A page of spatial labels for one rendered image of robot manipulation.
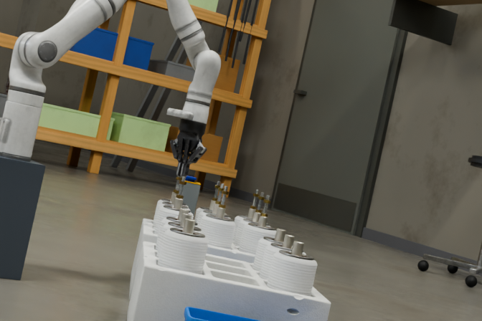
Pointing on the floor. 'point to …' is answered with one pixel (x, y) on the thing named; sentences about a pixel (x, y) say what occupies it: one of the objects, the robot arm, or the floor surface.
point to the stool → (456, 257)
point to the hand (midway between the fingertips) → (182, 170)
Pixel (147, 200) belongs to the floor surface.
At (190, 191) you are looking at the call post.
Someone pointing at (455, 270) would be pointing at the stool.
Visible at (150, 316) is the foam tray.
